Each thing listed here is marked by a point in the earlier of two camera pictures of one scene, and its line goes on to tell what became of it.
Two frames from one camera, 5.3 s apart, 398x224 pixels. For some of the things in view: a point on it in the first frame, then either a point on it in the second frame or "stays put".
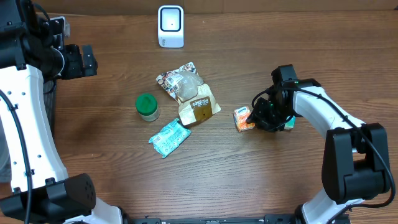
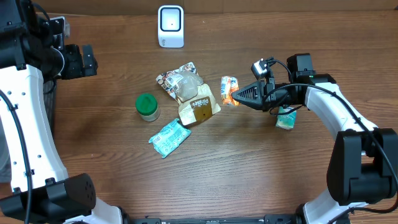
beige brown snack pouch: [195, 101] stays put
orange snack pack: [240, 115] -> [229, 84]
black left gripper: [79, 69] stays put
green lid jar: [147, 106] stays put
